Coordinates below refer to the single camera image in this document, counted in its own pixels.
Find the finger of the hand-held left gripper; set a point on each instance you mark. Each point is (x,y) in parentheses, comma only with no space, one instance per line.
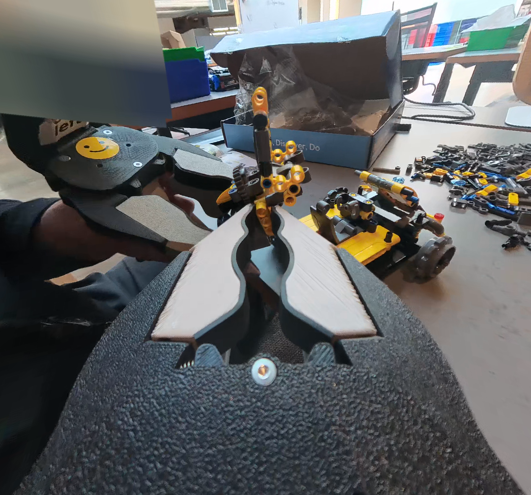
(166,217)
(199,163)

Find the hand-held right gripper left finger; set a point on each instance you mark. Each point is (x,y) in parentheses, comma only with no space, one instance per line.
(199,291)

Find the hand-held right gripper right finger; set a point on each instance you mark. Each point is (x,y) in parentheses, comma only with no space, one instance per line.
(323,291)

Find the yellow grey toy excavator arm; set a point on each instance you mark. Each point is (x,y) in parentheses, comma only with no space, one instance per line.
(265,184)

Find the yellow black toy vehicle chassis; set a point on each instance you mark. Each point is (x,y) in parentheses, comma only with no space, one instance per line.
(373,233)

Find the person's left forearm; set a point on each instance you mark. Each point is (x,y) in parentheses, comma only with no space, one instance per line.
(20,238)

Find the grey desk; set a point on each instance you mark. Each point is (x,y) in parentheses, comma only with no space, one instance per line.
(456,337)

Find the person's left hand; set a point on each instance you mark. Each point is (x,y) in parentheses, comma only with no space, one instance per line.
(83,238)

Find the toy instruction booklet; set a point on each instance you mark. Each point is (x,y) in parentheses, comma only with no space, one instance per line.
(226,157)

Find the brown edged side table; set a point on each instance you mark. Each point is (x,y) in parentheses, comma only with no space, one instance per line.
(203,103)

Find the black blue tool case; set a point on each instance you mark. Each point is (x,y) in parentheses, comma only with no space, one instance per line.
(222,80)

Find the green blue storage bin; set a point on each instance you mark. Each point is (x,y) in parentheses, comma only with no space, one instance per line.
(186,76)

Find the crumpled clear plastic bags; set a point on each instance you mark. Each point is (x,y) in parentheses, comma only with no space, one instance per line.
(298,88)

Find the brown cardboard box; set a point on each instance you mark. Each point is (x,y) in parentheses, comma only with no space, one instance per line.
(172,39)

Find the dark blue cardboard box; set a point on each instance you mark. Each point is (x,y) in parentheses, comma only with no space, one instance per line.
(332,146)

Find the brown toy axle rod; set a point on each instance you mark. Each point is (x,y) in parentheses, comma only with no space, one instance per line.
(385,169)

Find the whiteboard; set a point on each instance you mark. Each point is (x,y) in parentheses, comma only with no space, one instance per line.
(265,3)

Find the small black block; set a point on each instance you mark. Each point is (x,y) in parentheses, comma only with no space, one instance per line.
(403,127)

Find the person's black jacket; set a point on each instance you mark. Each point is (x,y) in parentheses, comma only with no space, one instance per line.
(25,358)

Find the pile of small toy parts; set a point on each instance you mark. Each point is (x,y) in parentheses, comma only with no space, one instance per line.
(485,184)

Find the black sled base chair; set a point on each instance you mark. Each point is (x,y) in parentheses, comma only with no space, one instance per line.
(439,109)

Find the wooden edged table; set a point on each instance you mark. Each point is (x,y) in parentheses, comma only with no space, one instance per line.
(456,53)

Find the blue crate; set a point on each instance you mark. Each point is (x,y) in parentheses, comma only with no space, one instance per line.
(446,34)

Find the white computer monitor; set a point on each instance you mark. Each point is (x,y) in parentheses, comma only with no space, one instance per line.
(520,88)

